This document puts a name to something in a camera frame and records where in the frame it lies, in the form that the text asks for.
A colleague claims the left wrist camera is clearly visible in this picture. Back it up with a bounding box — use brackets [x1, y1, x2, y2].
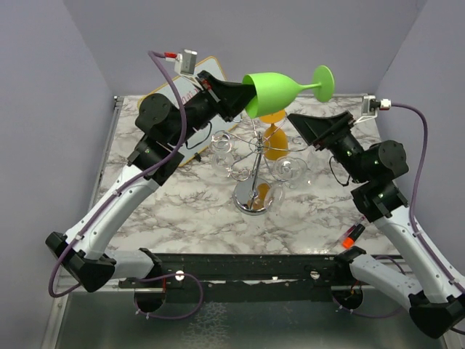
[164, 49, 198, 78]

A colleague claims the clear wine glass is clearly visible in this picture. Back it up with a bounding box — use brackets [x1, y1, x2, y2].
[209, 131, 234, 176]
[264, 156, 308, 212]

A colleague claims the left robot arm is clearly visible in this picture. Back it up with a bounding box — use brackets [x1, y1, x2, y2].
[46, 71, 256, 292]

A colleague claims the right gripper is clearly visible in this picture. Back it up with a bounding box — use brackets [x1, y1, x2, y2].
[288, 110, 371, 183]

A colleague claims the green plastic goblet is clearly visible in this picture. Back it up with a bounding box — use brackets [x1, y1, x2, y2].
[242, 65, 335, 119]

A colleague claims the purple cable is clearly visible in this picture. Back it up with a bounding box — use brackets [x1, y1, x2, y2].
[49, 50, 188, 298]
[390, 103, 465, 335]

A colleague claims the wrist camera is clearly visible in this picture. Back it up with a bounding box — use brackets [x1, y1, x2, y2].
[354, 95, 392, 124]
[164, 49, 198, 78]

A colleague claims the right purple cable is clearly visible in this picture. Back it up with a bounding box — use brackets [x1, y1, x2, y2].
[390, 103, 465, 335]

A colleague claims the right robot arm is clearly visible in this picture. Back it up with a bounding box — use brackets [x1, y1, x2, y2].
[288, 111, 464, 339]

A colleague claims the orange black marker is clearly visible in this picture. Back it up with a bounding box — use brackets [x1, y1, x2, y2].
[341, 224, 365, 249]

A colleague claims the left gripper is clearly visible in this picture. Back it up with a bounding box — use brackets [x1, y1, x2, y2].
[168, 68, 259, 146]

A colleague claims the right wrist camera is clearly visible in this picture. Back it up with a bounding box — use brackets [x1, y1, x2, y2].
[354, 95, 392, 124]

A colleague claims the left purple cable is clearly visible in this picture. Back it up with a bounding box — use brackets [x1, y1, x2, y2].
[49, 50, 188, 298]

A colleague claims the orange plastic cup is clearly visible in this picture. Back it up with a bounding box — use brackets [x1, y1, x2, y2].
[259, 110, 288, 161]

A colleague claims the chrome wine glass rack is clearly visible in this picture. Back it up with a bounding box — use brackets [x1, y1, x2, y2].
[225, 115, 310, 216]

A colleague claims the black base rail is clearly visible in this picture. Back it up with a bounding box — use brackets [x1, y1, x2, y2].
[118, 252, 404, 302]

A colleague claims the red pen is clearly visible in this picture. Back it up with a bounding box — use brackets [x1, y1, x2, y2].
[341, 216, 365, 248]

